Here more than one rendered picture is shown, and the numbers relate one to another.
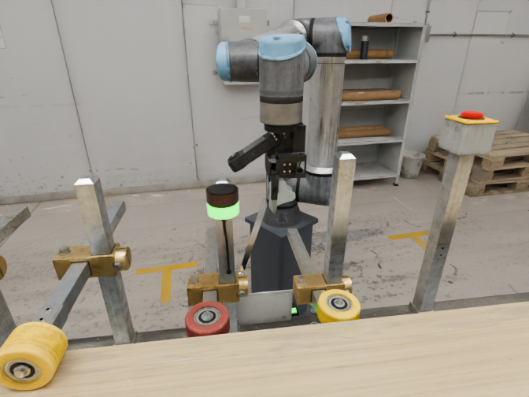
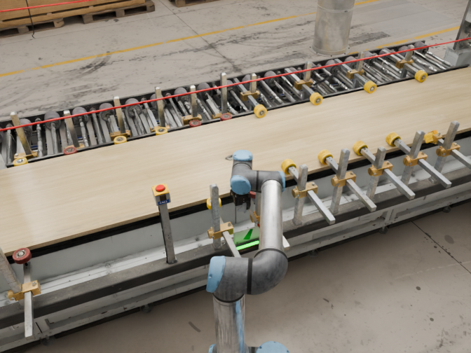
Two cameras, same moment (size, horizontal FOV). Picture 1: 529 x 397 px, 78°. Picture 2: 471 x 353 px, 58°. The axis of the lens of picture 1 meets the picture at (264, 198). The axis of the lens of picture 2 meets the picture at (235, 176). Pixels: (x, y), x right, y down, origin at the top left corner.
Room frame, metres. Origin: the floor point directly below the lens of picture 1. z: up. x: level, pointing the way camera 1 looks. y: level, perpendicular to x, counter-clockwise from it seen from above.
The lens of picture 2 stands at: (2.20, -0.42, 2.54)
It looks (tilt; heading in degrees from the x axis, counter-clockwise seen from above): 40 degrees down; 167
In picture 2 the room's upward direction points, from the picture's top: 1 degrees counter-clockwise
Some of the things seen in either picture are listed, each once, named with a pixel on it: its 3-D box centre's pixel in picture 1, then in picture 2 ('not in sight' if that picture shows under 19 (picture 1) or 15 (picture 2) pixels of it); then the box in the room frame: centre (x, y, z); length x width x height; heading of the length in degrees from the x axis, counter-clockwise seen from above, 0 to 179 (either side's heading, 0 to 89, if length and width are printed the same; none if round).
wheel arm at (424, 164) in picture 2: not in sight; (418, 160); (0.48, 1.12, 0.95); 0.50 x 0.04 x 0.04; 8
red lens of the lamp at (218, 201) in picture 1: (222, 194); not in sight; (0.56, 0.08, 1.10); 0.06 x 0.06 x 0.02
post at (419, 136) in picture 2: not in sight; (410, 163); (0.47, 1.08, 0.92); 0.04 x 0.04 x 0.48; 8
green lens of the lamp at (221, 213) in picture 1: (223, 206); not in sight; (0.56, 0.08, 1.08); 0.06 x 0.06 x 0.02
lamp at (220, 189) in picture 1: (224, 238); not in sight; (0.56, 0.08, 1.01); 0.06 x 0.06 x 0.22; 8
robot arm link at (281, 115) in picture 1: (280, 112); not in sight; (0.70, -0.03, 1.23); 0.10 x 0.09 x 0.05; 8
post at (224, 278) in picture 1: (227, 277); (258, 212); (0.60, 0.08, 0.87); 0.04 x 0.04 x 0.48; 8
